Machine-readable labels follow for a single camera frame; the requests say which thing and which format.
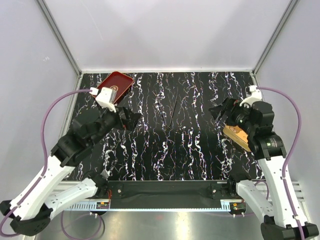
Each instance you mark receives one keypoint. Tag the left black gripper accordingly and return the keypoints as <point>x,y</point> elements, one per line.
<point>132,118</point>

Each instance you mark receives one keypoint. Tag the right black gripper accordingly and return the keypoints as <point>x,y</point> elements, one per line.
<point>231,105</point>

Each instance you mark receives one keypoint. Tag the silver square tin lid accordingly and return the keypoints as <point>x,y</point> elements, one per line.
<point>237,136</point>

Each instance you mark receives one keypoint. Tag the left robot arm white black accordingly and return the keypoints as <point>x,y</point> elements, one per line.
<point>32,211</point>

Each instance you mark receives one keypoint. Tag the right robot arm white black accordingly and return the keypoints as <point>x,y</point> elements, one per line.
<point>281,218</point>

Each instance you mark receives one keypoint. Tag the red lacquer tray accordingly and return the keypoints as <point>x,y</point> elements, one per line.
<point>120,82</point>

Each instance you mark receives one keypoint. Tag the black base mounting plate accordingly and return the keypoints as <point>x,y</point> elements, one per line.
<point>179,191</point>

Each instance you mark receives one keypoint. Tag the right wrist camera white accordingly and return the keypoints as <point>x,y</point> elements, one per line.
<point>253,95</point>

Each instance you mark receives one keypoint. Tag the aluminium frame rail front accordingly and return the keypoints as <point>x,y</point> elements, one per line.
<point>103,206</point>

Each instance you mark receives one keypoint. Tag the right aluminium corner post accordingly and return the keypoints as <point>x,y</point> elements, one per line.
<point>277,31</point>

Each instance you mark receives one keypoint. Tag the aluminium corner post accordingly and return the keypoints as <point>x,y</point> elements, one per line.
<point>277,31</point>
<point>58,35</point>

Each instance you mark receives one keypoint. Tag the left aluminium corner post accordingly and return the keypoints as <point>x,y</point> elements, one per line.
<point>58,35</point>

